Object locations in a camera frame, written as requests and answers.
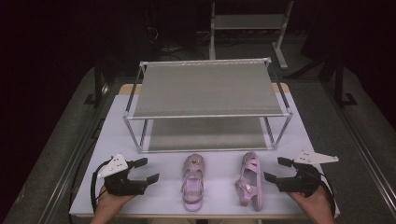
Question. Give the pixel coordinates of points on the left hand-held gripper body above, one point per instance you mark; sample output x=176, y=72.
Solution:
x=120, y=186

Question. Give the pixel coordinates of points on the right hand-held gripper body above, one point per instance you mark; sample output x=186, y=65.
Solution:
x=303, y=182

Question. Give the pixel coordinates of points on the pink plastic sandal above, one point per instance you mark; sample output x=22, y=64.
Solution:
x=193, y=171
x=250, y=186

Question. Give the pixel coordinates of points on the grey two-tier shoe rack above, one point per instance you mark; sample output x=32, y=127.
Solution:
x=205, y=90

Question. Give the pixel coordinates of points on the person's left hand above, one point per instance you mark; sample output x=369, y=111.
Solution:
x=109, y=203

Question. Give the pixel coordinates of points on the person's right hand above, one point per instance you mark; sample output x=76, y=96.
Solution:
x=316, y=205

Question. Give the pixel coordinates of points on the black floor stand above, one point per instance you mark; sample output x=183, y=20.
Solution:
x=340, y=87
x=98, y=81

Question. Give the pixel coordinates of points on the grey metal stand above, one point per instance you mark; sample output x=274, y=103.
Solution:
x=249, y=21

